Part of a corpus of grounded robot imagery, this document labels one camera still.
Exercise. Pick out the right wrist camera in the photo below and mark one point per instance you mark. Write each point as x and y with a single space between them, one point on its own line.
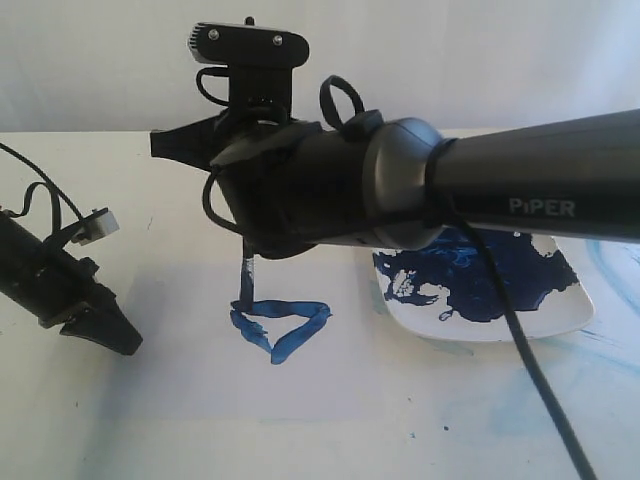
257 62

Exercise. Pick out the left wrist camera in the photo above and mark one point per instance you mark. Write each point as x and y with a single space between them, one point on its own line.
98 225

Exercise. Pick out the white sheet of paper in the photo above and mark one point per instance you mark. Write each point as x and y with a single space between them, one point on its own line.
194 364

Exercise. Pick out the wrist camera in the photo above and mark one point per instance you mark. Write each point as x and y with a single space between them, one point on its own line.
98 225
257 62

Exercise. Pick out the white square paint plate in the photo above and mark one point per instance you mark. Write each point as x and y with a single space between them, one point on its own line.
443 292

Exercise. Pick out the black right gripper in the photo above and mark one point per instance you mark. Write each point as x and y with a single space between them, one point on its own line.
250 153

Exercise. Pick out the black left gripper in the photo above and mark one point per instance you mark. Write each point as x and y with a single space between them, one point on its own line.
61 289

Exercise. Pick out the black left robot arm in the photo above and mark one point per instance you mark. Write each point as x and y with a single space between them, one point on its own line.
18 242

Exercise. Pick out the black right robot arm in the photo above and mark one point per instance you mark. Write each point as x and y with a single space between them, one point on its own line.
398 184

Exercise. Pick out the black paintbrush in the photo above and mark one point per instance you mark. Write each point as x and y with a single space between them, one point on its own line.
247 282

